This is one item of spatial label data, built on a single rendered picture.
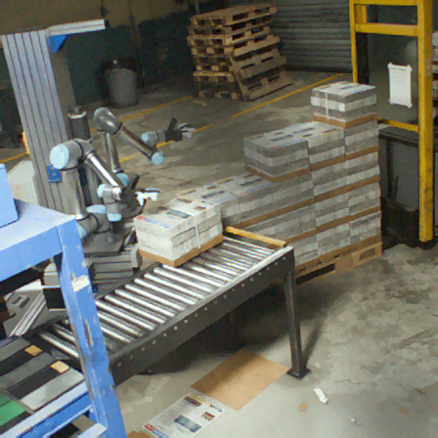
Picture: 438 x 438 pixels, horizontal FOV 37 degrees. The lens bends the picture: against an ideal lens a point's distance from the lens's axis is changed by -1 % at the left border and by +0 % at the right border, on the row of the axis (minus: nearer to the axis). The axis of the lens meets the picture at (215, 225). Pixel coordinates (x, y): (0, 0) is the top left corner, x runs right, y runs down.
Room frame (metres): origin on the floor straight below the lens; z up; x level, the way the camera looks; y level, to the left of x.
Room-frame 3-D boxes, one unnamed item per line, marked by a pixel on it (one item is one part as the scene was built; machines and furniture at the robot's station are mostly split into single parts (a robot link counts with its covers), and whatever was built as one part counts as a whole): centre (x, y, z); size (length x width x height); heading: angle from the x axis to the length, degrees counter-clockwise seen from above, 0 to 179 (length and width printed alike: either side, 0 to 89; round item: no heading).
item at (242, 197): (4.18, -0.35, 0.42); 1.17 x 0.39 x 0.83; 115
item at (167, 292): (2.84, 0.29, 0.77); 0.47 x 0.05 x 0.05; 43
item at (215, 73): (10.98, -0.72, 0.65); 1.33 x 0.94 x 1.30; 137
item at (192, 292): (2.89, 0.24, 0.77); 0.47 x 0.05 x 0.05; 43
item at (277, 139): (4.24, -0.47, 1.06); 0.37 x 0.29 x 0.01; 24
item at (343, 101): (4.49, -1.01, 0.65); 0.39 x 0.30 x 1.29; 25
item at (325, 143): (4.37, -0.74, 0.95); 0.38 x 0.29 x 0.23; 24
